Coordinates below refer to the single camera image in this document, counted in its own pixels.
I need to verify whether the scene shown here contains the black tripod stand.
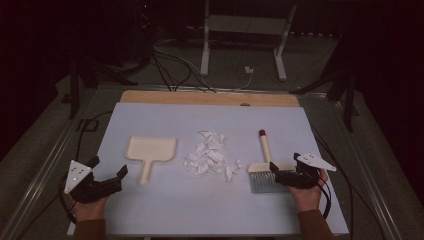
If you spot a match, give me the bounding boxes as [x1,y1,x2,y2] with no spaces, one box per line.
[289,68,360,133]
[67,54,138,120]

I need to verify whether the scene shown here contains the cream plastic dustpan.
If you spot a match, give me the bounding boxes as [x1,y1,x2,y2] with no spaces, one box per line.
[123,135,179,186]

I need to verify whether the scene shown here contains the grey metal stand frame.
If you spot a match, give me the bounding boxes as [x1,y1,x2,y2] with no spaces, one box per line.
[199,0,298,82]

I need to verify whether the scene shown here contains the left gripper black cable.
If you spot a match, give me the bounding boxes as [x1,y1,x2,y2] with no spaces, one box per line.
[58,110,114,224]

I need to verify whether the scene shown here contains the wooden board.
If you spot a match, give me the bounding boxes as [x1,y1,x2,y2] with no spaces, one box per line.
[119,89,300,108]

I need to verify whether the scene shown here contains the black floor cables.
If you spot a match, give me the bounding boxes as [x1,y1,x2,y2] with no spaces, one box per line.
[150,41,218,93]

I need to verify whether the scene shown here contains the aluminium frame rail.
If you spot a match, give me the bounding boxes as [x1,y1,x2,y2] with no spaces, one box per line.
[328,94,403,240]
[0,87,98,240]

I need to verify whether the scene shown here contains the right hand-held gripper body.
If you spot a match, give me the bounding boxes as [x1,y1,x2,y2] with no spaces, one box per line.
[275,152,338,190]

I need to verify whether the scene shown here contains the person's left hand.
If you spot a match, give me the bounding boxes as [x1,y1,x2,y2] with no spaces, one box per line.
[68,195,109,223]

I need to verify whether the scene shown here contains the white cable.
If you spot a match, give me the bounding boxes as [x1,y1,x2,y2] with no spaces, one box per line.
[213,71,255,92]

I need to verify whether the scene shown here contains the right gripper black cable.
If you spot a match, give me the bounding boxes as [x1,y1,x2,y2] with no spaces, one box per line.
[311,128,355,240]

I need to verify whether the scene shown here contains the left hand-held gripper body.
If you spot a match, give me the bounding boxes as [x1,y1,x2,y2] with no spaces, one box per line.
[64,160,123,205]

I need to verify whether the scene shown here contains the black floor bracket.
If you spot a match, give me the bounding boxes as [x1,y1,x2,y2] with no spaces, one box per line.
[77,118,100,132]

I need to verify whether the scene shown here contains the cream hand brush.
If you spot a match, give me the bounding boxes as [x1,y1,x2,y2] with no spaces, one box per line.
[247,129,297,195]

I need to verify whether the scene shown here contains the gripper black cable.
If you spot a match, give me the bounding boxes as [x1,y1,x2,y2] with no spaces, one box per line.
[58,110,114,224]
[311,128,355,240]

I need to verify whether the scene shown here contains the person's right hand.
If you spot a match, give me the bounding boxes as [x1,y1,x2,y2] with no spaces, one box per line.
[288,169,330,215]

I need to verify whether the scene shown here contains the pile of white paper scraps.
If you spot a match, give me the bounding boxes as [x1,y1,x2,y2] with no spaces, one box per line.
[183,130,245,183]

